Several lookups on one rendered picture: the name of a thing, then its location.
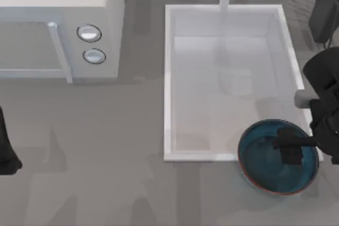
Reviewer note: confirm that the dark blue bowl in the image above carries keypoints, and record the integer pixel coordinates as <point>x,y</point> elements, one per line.
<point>259,167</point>

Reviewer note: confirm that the white sink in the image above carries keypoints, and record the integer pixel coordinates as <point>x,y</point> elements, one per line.
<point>238,77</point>

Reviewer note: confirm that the small round microwave knob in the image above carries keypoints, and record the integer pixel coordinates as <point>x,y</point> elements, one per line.
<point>94,55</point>

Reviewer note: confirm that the pale microwave oven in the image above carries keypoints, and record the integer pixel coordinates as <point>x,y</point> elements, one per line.
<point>111,11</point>

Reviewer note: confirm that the large round microwave knob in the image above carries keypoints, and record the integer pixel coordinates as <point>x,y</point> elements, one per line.
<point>89,33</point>

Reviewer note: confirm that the microwave oven door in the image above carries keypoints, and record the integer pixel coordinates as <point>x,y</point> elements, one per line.
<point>26,48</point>

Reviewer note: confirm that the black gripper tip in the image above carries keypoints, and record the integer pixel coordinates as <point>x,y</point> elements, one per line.
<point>6,146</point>

